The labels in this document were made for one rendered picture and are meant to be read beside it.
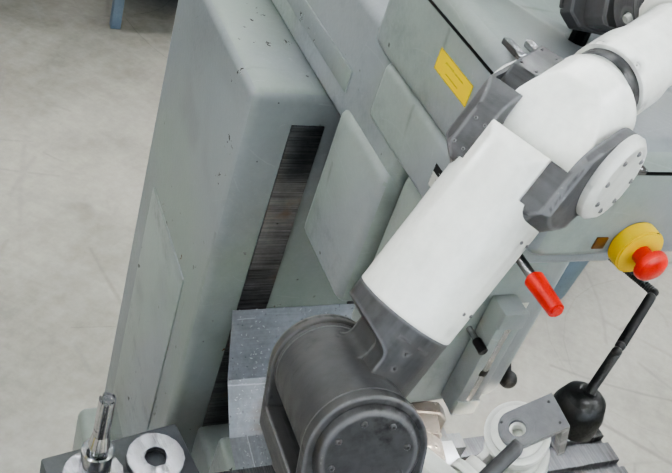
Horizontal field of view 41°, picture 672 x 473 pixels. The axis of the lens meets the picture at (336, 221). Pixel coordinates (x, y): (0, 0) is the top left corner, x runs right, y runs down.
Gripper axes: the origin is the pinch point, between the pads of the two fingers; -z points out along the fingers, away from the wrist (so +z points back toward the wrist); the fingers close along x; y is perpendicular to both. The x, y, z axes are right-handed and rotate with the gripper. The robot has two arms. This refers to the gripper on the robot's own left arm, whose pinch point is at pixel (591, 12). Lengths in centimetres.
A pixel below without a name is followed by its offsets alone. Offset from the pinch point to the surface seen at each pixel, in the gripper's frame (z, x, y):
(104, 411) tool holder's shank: -26, -48, -62
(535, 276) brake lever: 9.4, -6.6, -30.5
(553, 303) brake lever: 12.7, -5.9, -32.6
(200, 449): -88, -20, -93
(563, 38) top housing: -1.2, -2.3, -3.4
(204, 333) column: -75, -26, -64
